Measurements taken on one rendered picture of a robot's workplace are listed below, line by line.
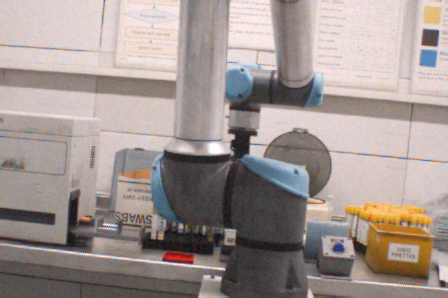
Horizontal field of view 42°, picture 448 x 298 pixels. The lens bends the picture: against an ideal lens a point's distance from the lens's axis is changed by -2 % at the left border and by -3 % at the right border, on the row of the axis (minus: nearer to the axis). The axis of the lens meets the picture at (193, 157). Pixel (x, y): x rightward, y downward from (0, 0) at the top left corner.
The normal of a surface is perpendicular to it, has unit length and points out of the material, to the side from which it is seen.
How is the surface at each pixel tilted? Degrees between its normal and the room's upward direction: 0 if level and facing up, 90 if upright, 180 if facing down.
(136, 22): 93
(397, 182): 90
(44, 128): 89
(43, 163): 90
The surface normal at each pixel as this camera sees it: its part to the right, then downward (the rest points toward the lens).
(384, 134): -0.07, 0.05
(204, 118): 0.20, 0.18
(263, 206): -0.27, 0.02
